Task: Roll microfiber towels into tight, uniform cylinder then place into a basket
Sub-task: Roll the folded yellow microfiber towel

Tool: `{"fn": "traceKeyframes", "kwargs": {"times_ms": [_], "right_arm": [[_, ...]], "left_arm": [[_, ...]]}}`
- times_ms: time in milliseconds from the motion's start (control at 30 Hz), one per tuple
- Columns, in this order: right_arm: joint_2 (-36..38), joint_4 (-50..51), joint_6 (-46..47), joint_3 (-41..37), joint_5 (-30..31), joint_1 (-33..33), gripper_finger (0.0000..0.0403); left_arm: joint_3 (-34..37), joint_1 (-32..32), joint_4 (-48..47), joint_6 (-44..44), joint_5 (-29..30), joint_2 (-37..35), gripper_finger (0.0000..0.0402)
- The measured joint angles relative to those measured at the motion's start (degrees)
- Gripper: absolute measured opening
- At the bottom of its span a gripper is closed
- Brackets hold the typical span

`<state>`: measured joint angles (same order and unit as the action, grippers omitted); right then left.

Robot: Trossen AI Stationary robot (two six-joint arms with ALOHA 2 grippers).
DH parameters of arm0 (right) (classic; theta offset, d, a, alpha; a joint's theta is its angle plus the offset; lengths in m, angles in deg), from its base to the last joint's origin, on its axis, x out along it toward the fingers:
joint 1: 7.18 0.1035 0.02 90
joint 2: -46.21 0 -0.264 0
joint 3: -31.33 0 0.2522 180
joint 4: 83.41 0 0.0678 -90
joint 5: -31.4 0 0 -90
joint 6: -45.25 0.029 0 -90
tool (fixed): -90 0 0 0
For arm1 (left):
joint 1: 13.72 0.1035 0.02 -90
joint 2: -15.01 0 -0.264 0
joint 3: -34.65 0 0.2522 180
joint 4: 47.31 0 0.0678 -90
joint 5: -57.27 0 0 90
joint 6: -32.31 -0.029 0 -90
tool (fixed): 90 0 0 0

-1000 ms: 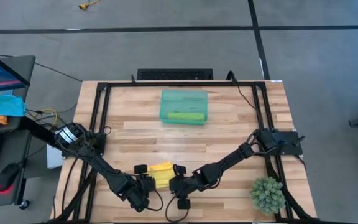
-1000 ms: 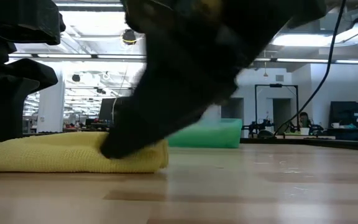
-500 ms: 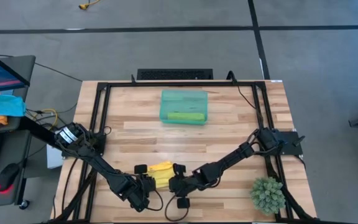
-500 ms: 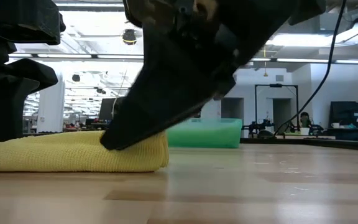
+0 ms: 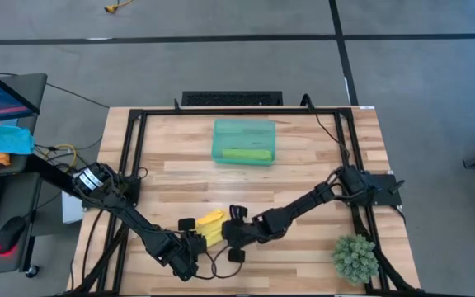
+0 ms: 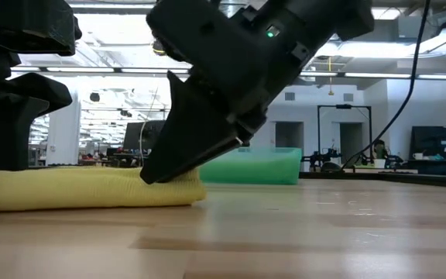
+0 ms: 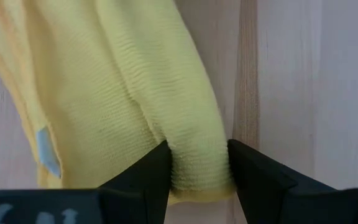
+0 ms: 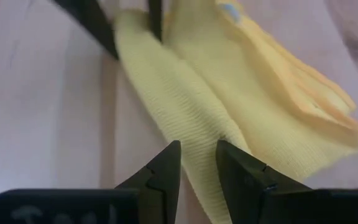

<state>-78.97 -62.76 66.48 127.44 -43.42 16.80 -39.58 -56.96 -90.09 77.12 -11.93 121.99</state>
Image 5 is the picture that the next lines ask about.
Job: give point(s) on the blue cloth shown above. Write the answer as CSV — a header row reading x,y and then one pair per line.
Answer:
x,y
2,140

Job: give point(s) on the black perforated box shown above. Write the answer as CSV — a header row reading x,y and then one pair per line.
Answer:
x,y
231,98

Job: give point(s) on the white box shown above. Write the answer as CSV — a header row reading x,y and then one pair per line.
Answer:
x,y
71,212

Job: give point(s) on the grey side desk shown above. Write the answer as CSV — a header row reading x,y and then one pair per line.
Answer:
x,y
27,88

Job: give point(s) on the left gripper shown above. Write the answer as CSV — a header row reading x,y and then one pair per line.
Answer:
x,y
194,244

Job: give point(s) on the black computer mouse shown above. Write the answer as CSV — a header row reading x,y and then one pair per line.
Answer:
x,y
10,235

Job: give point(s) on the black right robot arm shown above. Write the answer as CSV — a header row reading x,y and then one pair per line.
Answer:
x,y
303,204

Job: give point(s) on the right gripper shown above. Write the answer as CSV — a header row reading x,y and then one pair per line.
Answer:
x,y
241,233

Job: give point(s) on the yellow microfiber towel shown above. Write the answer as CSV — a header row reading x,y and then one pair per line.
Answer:
x,y
213,227

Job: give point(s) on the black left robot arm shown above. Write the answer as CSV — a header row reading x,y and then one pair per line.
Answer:
x,y
138,227

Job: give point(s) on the green artificial plant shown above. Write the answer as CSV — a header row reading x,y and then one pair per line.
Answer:
x,y
355,260

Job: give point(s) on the green microfiber towel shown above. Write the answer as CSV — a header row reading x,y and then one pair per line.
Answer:
x,y
247,155

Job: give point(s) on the black stand bar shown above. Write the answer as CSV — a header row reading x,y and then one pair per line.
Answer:
x,y
52,173

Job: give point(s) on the teal translucent plastic basket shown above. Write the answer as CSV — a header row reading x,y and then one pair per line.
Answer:
x,y
243,134

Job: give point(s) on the black metal table frame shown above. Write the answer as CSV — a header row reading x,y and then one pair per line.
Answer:
x,y
237,111

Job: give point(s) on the black caster wheel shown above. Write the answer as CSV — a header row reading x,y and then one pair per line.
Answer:
x,y
32,271

